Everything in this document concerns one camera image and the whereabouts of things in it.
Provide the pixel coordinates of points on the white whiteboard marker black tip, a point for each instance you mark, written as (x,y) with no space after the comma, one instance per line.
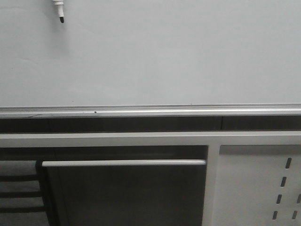
(59,4)

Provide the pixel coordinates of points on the white perforated metal side panel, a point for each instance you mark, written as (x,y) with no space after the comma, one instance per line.
(258,185)

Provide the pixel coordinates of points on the dark grey desk panel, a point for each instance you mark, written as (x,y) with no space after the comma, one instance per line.
(129,192)

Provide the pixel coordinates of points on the large white whiteboard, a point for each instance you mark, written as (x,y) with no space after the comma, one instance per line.
(150,52)

